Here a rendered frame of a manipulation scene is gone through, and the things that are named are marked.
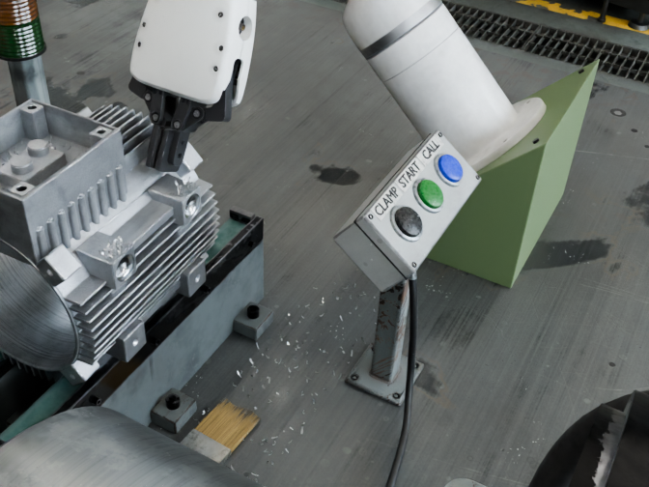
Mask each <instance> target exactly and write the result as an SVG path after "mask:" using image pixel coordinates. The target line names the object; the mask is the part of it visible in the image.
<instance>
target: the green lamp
mask: <svg viewBox="0 0 649 487"><path fill-rule="evenodd" d="M43 47H44V41H43V36H42V26H41V22H40V15H38V16H37V17H36V18H35V19H34V20H32V21H30V22H28V23H25V24H21V25H16V26H3V25H0V56H3V57H7V58H25V57H29V56H33V55H35V54H37V53H39V52H40V51H42V49H43Z"/></svg>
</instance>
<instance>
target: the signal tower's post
mask: <svg viewBox="0 0 649 487"><path fill-rule="evenodd" d="M45 51H46V43H45V42H44V47H43V49H42V51H40V52H39V53H37V54H35V55H33V56H29V57H25V58H7V57H3V56H0V59H1V60H5V61H7V62H8V67H9V71H10V76H11V81H12V84H13V89H14V97H15V102H16V107H18V106H20V105H21V104H23V103H24V102H26V101H28V100H29V99H34V100H39V101H42V102H45V103H48V104H50V100H49V94H48V90H47V85H46V79H45V74H44V69H43V63H42V54H44V53H45Z"/></svg>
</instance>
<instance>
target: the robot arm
mask: <svg viewBox="0 0 649 487"><path fill-rule="evenodd" d="M256 4H257V2H256V1H254V0H149V1H148V4H147V6H146V9H145V12H144V14H143V17H142V20H141V23H140V26H139V29H138V32H137V36H136V40H135V43H134V47H133V50H132V55H131V60H130V73H131V75H132V78H131V80H130V82H129V84H128V88H129V90H130V91H131V92H132V93H134V94H135V95H137V96H138V97H140V98H141V99H143V100H144V101H145V103H146V104H147V106H148V109H149V111H150V121H151V122H152V123H153V124H154V127H153V131H152V135H151V139H150V143H149V148H148V157H147V161H146V166H147V167H149V168H155V170H156V171H159V172H177V171H178V170H179V168H180V165H181V164H182V163H183V157H184V154H185V150H186V146H187V142H188V138H189V135H190V133H191V132H195V131H196V130H197V129H198V128H199V127H200V126H202V125H204V124H205V123H206V122H229V121H230V120H231V115H232V107H233V106H237V105H238V104H239V103H240V101H241V99H242V96H243V92H244V88H245V84H246V80H247V76H248V71H249V66H250V60H251V55H252V49H253V43H254V35H255V25H256ZM343 23H344V26H345V28H346V30H347V32H348V34H349V36H350V37H351V39H352V40H353V42H354V44H355V45H356V47H357V48H358V50H359V51H360V52H361V54H362V55H363V56H364V58H365V59H366V61H367V62H368V64H369V65H370V66H371V68H372V69H373V71H374V72H375V73H376V75H377V76H378V78H379V79H380V80H381V82H382V83H383V85H384V86H385V88H386V89H387V90H388V92H389V93H390V95H391V96H392V97H393V99H394V100H395V101H396V102H397V103H398V105H399V106H400V108H401V109H402V111H403V112H404V113H405V115H406V116H407V118H408V119H409V121H410V122H411V124H412V125H413V126H414V128H415V129H416V131H417V132H418V133H419V135H420V136H421V138H422V139H423V140H424V139H425V138H426V137H427V136H428V135H429V134H430V133H433V132H434V131H435V130H439V131H440V132H441V133H442V134H443V136H444V137H445V138H446V139H447V140H448V141H449V142H450V143H451V145H452V146H453V147H454V148H455V149H456V150H457V151H458V153H459V154H460V155H461V156H462V157H463V158H464V159H465V160H466V162H467V163H468V164H469V165H470V166H471V167H472V169H473V170H474V171H475V172H477V171H479V170H480V169H482V168H484V167H485V166H487V165H488V164H490V163H491V162H493V161H494V160H496V159H497V158H499V157H500V156H502V155H503V154H504V153H506V152H507V151H508V150H510V149H511V148H512V147H513V146H515V145H516V144H517V143H518V142H519V141H521V140H522V139H523V138H524V137H525V136H526V135H527V134H528V133H529V132H530V131H531V130H532V129H533V128H534V127H535V126H536V125H537V124H538V123H539V122H540V120H541V119H542V117H543V116H544V114H545V112H546V105H545V104H544V102H543V101H542V100H541V99H540V98H530V99H527V100H522V101H519V102H517V103H515V104H511V102H510V101H509V100H508V99H507V97H506V96H505V94H504V93H503V91H502V90H501V89H500V87H499V86H498V84H497V83H496V81H495V80H494V78H493V76H492V75H491V73H490V72H489V70H488V69H487V67H486V66H485V64H484V63H483V62H482V60H481V59H480V57H479V56H478V54H477V53H476V51H475V50H474V48H473V47H472V45H471V44H470V42H469V41H468V39H467V38H466V36H465V34H464V33H463V32H462V30H461V29H460V27H459V26H458V24H457V23H456V21H455V20H454V18H453V17H452V15H451V14H450V13H449V12H448V10H447V9H446V8H445V6H444V5H443V3H442V2H441V0H349V1H348V3H347V5H346V7H345V10H344V12H343ZM180 97H181V99H180V101H179V98H180ZM207 104H213V106H212V107H206V106H207Z"/></svg>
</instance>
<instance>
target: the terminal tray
mask: <svg viewBox="0 0 649 487"><path fill-rule="evenodd" d="M50 133H51V136H52V141H51V143H52V146H53V149H52V148H49V144H48V141H49V140H51V139H50ZM21 138H22V146H21ZM66 143H67V145H66ZM74 145H75V148H74ZM63 146H65V147H64V148H62V147H63ZM70 146H71V148H70V149H69V150H68V148H69V147H70ZM54 147H56V150H54ZM8 148H10V149H12V148H17V149H14V150H15V153H16V152H18V155H14V153H12V152H13V151H14V150H11V151H12V152H11V151H10V149H8ZM8 151H9V152H10V154H11V155H12V157H10V155H9V154H7V152H8ZM5 152H6V153H5ZM80 154H81V155H80ZM7 157H9V158H10V161H9V162H6V161H8V159H7ZM4 160H5V161H4ZM4 162H5V165H3V166H2V163H4ZM67 162H68V163H67ZM125 167H126V163H125V156H124V148H123V140H122V133H121V129H118V128H115V127H112V126H109V125H107V124H104V123H102V122H99V121H96V120H93V119H90V118H87V117H84V116H81V115H78V114H75V113H73V112H70V111H68V110H65V109H62V108H59V107H56V106H53V105H50V104H48V103H45V102H42V101H39V100H34V99H29V100H28V101H26V102H24V103H23V104H21V105H20V106H18V107H16V108H15V109H13V110H11V111H10V112H8V113H7V114H5V115H3V116H2V117H0V186H1V187H3V188H4V189H2V188H0V239H1V240H3V241H5V242H6V243H8V244H10V245H11V246H13V247H14V248H15V249H17V250H18V251H19V252H21V253H22V254H23V255H24V256H25V257H27V258H28V259H29V260H30V261H31V262H32V263H33V264H34V265H35V266H36V264H37V263H38V262H39V261H40V260H41V259H42V258H43V257H44V256H45V255H47V254H48V253H49V252H50V251H51V250H53V249H54V248H55V247H57V246H58V245H59V244H63V245H64V246H65V247H66V248H70V247H71V239H72V238H74V239H75V240H80V239H81V235H80V231H82V230H83V231H85V232H90V230H91V228H90V223H91V222H93V223H95V224H99V216H100V215H103V216H108V215H109V212H108V208H110V207H111V208H112V209H115V210H116V209H117V208H118V203H117V201H118V200H120V201H122V202H126V201H127V197H126V194H127V179H126V171H125ZM53 173H54V174H53ZM40 180H42V181H41V183H40ZM37 185H38V186H37ZM7 189H8V190H9V191H7ZM0 252H1V253H3V254H5V255H8V256H10V257H12V258H15V259H16V260H18V261H21V262H23V263H25V264H28V265H30V266H32V265H31V264H29V263H28V262H27V261H26V260H25V259H24V258H23V257H22V256H20V255H19V254H18V253H17V252H15V251H14V250H12V249H11V248H10V247H8V246H7V245H5V244H4V243H1V242H0ZM32 267H33V266H32Z"/></svg>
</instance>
